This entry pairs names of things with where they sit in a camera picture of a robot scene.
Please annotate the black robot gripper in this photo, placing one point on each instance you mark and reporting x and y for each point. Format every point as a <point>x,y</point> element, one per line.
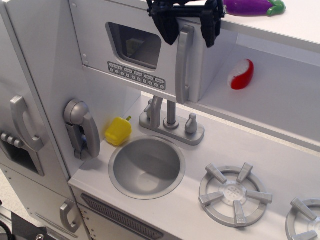
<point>164,13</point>

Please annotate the grey toy microwave door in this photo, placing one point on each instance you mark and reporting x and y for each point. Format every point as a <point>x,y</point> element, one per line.
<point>120,39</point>

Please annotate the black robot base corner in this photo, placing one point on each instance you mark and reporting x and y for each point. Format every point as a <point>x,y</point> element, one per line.
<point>13,227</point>

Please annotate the purple toy eggplant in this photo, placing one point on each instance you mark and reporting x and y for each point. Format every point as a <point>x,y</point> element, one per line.
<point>254,8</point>

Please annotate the silver toy faucet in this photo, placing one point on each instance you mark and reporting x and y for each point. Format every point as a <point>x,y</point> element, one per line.
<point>167,123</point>

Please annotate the yellow toy bell pepper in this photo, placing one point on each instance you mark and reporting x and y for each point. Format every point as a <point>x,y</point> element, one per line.
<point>119,130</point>

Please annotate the round silver toy sink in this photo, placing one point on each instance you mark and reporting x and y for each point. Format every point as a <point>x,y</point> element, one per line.
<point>147,167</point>

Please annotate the silver left stove burner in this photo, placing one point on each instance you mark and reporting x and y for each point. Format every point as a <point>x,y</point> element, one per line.
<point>233,196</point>

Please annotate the silver stove burner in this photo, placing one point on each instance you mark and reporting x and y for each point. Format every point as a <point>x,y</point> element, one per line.
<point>303,220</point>
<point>233,196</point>

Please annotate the dark grey oven vent panel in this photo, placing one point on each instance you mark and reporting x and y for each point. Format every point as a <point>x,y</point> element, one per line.
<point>122,219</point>

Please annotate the grey fridge ice dispenser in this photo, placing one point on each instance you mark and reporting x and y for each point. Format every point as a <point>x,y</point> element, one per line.
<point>16,151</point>

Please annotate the silver right stove burner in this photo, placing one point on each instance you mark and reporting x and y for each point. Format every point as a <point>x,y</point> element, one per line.
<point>303,220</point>

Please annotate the silver toy wall phone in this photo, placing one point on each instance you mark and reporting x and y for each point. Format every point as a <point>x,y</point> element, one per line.
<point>82,130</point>

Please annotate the silver lower fridge handle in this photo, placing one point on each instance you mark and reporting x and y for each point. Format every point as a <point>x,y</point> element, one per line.
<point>68,217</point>

